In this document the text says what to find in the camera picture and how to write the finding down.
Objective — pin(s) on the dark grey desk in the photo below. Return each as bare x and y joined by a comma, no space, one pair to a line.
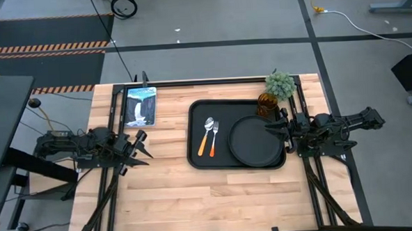
4,117

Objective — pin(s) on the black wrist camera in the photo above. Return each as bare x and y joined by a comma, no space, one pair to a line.
140,136
283,113

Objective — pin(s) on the green broccoli floret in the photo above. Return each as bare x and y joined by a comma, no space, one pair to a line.
280,85

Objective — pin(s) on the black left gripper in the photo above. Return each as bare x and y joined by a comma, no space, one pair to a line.
127,148

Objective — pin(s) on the amber ribbed glass cup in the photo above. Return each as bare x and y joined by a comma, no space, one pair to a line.
266,102

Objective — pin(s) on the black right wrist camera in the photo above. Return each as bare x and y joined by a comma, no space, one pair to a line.
283,113

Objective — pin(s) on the black round plate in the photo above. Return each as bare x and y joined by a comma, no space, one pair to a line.
252,141

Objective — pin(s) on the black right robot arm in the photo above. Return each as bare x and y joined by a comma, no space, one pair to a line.
359,119

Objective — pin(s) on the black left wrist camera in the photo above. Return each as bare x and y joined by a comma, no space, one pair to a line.
140,136

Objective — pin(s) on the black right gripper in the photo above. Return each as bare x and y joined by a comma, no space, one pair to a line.
299,130

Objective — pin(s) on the black hazard-striped floor mat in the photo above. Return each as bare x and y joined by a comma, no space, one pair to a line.
49,32
44,72

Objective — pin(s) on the black angular stand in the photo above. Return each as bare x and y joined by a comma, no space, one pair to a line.
411,71

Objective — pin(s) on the black metal rig frame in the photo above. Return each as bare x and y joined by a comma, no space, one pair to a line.
204,82

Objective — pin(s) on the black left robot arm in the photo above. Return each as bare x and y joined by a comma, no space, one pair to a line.
61,141

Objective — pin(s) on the black caster wheel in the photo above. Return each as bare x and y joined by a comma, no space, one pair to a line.
23,227

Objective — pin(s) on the black plastic tray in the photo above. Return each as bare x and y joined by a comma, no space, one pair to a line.
199,164

